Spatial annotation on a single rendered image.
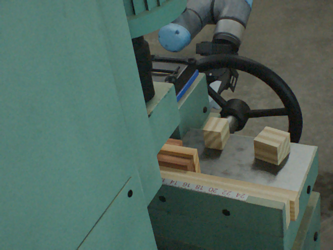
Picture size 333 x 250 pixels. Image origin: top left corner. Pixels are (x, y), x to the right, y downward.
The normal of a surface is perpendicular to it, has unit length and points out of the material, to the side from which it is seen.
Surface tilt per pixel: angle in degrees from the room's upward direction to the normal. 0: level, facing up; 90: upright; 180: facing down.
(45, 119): 90
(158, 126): 90
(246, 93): 0
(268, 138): 0
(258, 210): 90
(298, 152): 0
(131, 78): 90
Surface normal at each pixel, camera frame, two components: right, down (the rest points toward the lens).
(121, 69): 0.89, 0.13
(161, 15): 0.70, 0.31
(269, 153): -0.62, 0.53
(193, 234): -0.43, 0.57
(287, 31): -0.16, -0.81
